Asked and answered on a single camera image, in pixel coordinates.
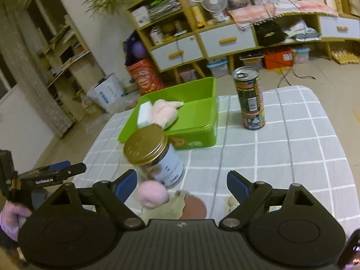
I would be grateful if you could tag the beige bunny doll blue dress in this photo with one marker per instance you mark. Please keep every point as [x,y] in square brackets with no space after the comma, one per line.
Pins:
[232,203]

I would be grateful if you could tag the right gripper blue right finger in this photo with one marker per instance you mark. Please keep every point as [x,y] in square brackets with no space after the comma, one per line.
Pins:
[240,187]

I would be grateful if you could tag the wooden cabinet white drawers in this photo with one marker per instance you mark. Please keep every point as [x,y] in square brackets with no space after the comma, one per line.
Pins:
[225,38]

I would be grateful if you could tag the grey checked tablecloth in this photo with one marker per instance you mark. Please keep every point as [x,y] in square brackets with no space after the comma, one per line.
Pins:
[297,145]

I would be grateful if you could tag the white sponge block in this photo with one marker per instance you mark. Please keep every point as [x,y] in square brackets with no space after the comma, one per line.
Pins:
[145,117]

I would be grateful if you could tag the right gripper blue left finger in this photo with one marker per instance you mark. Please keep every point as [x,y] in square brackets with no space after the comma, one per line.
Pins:
[124,185]

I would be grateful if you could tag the smartphone with lit screen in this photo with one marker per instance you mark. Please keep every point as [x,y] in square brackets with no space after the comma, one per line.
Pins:
[349,259]

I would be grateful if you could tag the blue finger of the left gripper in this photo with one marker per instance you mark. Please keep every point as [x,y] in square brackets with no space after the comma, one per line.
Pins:
[59,166]

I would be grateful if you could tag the black bag in cabinet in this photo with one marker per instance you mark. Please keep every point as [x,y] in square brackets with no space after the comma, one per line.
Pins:
[269,33]

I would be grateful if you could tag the tall black snack can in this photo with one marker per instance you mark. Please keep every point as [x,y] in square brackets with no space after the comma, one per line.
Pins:
[250,97]

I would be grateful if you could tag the purple ball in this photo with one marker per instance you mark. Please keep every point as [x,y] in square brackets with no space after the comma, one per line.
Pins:
[138,50]

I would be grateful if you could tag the wooden bookshelf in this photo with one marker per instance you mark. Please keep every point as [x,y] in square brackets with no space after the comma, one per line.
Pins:
[72,67]

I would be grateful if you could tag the pink knitted ball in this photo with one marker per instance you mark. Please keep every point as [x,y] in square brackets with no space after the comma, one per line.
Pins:
[152,194]

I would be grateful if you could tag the left hand purple glove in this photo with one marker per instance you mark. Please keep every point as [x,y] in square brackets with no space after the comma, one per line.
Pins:
[9,218]

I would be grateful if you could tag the orange box under cabinet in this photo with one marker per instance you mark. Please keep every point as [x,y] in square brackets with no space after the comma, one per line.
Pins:
[278,59]

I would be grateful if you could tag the green plastic bin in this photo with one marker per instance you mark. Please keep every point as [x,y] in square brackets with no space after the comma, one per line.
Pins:
[197,122]

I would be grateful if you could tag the pink plush toy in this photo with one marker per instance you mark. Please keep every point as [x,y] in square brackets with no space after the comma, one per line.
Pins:
[164,113]

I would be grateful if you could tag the pink table runner cloth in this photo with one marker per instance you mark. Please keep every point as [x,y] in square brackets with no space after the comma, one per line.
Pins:
[258,14]

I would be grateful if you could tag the small white desk fan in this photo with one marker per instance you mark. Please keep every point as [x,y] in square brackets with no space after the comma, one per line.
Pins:
[216,8]

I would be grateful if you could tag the glass jar gold lid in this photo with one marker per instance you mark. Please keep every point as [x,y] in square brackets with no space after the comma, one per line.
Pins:
[149,149]

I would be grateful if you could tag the white paper bag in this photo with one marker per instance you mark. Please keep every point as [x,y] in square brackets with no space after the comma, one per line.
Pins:
[106,91]

